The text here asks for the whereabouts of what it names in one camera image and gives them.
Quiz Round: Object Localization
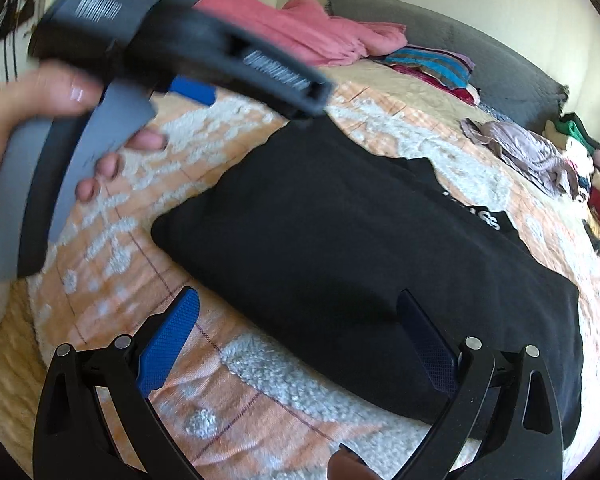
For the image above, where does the beige fluffy blanket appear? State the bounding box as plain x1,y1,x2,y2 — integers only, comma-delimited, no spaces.
0,60,511,461

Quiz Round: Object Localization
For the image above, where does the brown object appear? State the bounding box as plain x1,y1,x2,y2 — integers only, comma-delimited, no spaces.
327,442,381,480

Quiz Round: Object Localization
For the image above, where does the orange and white patterned blanket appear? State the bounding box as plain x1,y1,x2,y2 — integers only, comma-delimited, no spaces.
10,80,600,480

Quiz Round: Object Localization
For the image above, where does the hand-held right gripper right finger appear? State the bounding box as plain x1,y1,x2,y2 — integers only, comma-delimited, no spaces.
396,290,565,480

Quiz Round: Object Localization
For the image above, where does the person's left hand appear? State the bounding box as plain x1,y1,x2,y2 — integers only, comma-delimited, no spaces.
0,57,168,241

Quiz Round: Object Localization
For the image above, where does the mauve crumpled cloth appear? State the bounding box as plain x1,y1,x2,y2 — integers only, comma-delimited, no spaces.
461,119,581,200

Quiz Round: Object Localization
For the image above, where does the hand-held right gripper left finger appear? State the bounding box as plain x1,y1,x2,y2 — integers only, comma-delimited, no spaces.
32,285,204,480

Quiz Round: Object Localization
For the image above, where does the pink blanket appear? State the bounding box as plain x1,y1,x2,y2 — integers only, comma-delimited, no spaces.
195,0,408,68

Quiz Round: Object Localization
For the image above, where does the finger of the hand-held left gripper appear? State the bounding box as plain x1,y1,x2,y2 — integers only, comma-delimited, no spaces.
167,76,217,107

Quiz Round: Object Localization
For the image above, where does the grey headboard cushion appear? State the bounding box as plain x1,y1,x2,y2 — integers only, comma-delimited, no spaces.
325,0,568,133

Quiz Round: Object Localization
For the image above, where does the blue and magenta striped cloth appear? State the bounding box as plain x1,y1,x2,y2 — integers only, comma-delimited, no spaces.
375,45,481,106

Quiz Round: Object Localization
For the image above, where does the black and orange shirt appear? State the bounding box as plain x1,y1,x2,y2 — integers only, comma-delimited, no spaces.
151,119,583,443

